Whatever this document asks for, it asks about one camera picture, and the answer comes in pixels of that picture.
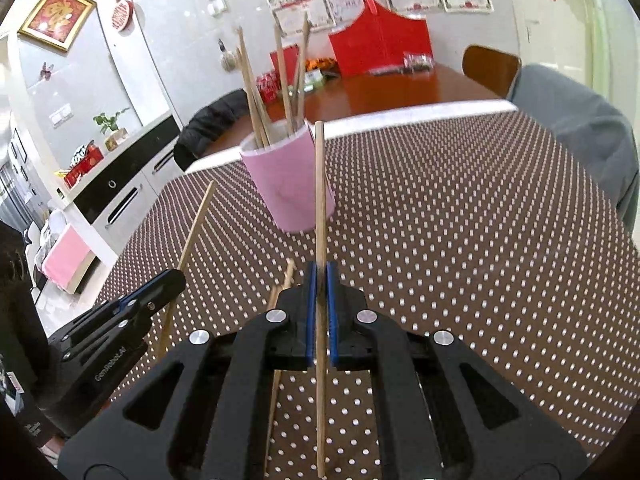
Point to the potted green plant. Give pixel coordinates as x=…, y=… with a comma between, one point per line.
x=111, y=125

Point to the brown wooden chair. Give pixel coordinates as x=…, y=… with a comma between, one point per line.
x=490, y=70

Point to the bunch of wooden chopsticks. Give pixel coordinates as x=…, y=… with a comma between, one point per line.
x=261, y=127

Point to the large red gift bag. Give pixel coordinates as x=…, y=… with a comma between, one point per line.
x=380, y=45

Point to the butterfly wall decal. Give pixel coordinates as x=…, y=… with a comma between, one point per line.
x=47, y=71

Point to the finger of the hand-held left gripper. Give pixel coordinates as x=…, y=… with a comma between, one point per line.
x=160, y=285
x=130, y=325

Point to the red tin box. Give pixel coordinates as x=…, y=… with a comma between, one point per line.
x=82, y=165

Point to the pink stool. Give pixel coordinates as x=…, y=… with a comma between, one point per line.
x=65, y=260

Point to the red round hanging ornament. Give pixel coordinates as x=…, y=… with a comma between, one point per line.
x=121, y=14

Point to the green door curtain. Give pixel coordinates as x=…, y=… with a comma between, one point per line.
x=617, y=35

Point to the gold framed red picture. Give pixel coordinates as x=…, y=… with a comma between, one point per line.
x=57, y=15

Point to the brown polka dot tablecloth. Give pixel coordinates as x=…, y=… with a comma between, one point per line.
x=450, y=235

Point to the pack of red cans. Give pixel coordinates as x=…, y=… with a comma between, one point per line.
x=267, y=85

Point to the black white sideboard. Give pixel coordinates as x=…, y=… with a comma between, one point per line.
x=125, y=185

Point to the black plastic packet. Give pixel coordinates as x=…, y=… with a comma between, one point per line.
x=419, y=62

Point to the thin wooden chopstick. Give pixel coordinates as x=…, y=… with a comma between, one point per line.
x=320, y=210
x=286, y=277
x=197, y=230

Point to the person's black jacket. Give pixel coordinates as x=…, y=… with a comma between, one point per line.
x=20, y=310

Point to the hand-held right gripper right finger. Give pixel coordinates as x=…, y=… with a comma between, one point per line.
x=332, y=310

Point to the orange snacks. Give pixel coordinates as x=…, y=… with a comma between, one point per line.
x=322, y=64

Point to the hanging key ornament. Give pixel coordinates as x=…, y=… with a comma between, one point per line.
x=226, y=57

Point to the grey jacket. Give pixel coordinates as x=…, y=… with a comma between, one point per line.
x=575, y=125

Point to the pink cup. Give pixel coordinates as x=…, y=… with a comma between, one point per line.
x=290, y=185

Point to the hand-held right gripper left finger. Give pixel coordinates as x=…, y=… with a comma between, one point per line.
x=311, y=310

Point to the small red box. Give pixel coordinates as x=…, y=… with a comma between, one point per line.
x=294, y=55

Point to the white light switch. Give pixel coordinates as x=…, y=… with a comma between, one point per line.
x=61, y=115

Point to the white door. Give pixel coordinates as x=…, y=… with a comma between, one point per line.
x=550, y=35

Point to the white wall socket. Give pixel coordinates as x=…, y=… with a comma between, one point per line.
x=218, y=6

